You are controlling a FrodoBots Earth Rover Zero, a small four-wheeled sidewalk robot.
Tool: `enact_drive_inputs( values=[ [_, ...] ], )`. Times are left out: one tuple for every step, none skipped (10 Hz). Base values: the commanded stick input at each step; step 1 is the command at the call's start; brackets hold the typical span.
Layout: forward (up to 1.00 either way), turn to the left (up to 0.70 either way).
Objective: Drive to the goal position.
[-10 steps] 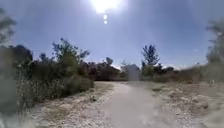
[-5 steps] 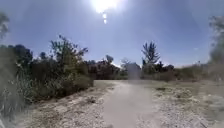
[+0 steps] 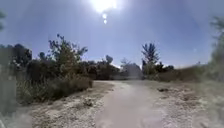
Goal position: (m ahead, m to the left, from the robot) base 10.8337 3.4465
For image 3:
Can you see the distant dark bushes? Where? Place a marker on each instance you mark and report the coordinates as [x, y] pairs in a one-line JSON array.
[[103, 70]]

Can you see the slender distant tree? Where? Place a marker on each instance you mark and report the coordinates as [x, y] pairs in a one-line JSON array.
[[150, 55]]

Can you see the pale dirt path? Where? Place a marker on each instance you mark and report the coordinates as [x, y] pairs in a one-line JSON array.
[[128, 106]]

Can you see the small leafy tree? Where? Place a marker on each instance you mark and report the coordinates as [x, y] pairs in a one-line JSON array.
[[65, 53]]

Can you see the dry stony grass verge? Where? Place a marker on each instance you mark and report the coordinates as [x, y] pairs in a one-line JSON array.
[[66, 108], [188, 103]]

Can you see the dry low bushes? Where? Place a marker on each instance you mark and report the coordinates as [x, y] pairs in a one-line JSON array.
[[180, 74]]

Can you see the row of dark bushes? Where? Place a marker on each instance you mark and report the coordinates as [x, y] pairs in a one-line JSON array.
[[36, 71]]

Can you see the belt of green trees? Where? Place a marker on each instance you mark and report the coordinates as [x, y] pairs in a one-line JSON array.
[[218, 53]]

